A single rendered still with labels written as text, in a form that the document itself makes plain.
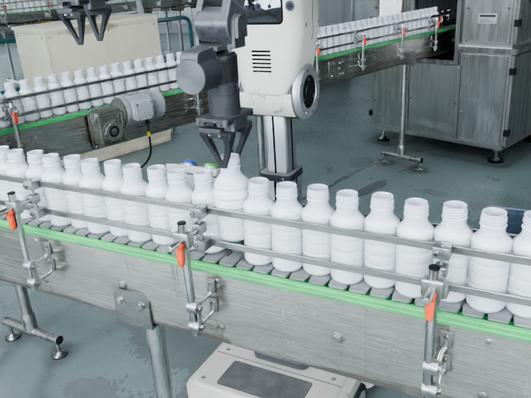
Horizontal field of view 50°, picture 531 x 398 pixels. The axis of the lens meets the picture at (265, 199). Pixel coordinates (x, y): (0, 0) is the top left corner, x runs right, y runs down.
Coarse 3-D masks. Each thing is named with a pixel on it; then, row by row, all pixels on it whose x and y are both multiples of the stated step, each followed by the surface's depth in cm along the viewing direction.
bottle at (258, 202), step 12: (252, 180) 105; (264, 180) 105; (252, 192) 103; (264, 192) 103; (252, 204) 103; (264, 204) 103; (252, 228) 105; (264, 228) 104; (252, 240) 106; (264, 240) 105; (252, 264) 108; (264, 264) 108
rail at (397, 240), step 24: (96, 192) 120; (72, 216) 126; (240, 216) 104; (264, 216) 102; (216, 240) 109; (384, 240) 92; (408, 240) 90; (312, 264) 101; (336, 264) 98; (528, 264) 83; (456, 288) 90
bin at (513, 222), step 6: (510, 210) 138; (516, 210) 137; (522, 210) 136; (528, 210) 136; (510, 216) 138; (516, 216) 138; (522, 216) 137; (510, 222) 139; (516, 222) 138; (522, 222) 137; (510, 228) 139; (516, 228) 139; (516, 234) 139
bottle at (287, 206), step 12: (276, 192) 101; (288, 192) 100; (276, 204) 102; (288, 204) 101; (276, 216) 101; (288, 216) 100; (300, 216) 102; (276, 228) 102; (288, 228) 101; (276, 240) 103; (288, 240) 102; (300, 240) 103; (288, 252) 103; (300, 252) 104; (276, 264) 105; (288, 264) 104; (300, 264) 105
